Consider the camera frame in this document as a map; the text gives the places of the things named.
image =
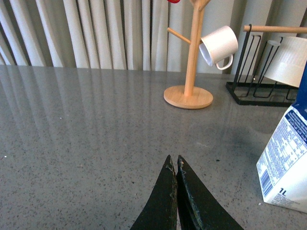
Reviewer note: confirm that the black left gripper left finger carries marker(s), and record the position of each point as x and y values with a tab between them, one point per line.
160	211

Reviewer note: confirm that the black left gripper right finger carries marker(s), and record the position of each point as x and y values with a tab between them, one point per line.
197	207

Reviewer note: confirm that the blue white milk carton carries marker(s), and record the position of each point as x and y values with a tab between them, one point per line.
282	167

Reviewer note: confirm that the cream ribbed cup left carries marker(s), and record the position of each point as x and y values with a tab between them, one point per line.
288	64

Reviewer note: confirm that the wooden mug tree stand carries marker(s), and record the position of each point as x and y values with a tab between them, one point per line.
188	96

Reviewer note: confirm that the small white hanging mug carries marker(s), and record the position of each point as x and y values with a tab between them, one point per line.
218	47

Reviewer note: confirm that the white pleated curtain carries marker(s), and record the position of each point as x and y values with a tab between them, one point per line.
97	34

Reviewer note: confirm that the red object on tree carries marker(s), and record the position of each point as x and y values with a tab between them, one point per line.
174	1

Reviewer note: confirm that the black wire cup rack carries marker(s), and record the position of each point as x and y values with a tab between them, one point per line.
249	86

